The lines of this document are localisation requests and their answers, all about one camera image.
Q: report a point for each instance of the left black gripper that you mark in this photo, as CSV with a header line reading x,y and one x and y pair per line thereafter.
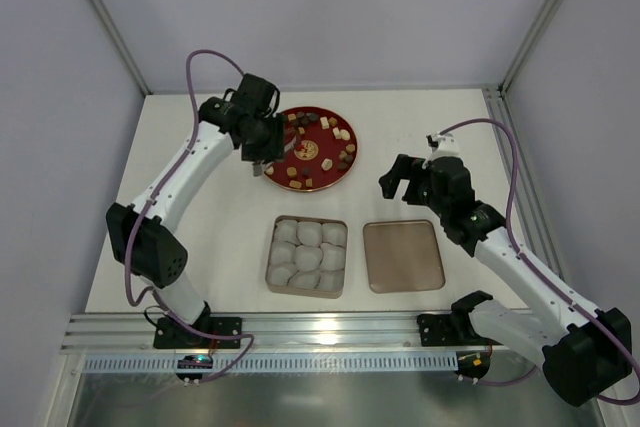
x,y
265,148

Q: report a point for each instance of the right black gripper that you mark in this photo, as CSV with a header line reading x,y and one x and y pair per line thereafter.
x,y
413,186

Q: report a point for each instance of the metal serving tongs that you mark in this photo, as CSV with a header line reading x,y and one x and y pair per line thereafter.
x,y
260,168

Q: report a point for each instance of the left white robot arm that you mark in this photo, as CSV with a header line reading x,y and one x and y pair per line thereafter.
x,y
142,233

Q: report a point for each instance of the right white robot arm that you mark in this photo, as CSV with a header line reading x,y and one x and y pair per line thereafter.
x,y
581,349

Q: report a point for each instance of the white heart chocolate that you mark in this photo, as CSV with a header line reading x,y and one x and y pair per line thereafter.
x,y
341,134

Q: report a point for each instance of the red round tray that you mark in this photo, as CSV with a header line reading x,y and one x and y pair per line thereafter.
x,y
319,161

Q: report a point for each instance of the gold tin lid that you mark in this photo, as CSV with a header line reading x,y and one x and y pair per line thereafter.
x,y
402,257

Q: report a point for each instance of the gold tin box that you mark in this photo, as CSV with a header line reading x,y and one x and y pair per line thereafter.
x,y
307,257

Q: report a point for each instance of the perforated metal strip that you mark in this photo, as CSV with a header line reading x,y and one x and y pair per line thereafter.
x,y
256,362

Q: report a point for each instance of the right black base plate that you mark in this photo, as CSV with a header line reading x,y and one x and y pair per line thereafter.
x,y
450,329

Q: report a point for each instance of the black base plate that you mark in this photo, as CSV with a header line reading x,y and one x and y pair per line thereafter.
x,y
169,335
450,329

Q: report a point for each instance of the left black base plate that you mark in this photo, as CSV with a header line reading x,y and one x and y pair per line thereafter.
x,y
169,335

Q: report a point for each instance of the aluminium front rail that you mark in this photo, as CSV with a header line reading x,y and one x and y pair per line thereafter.
x,y
111,332

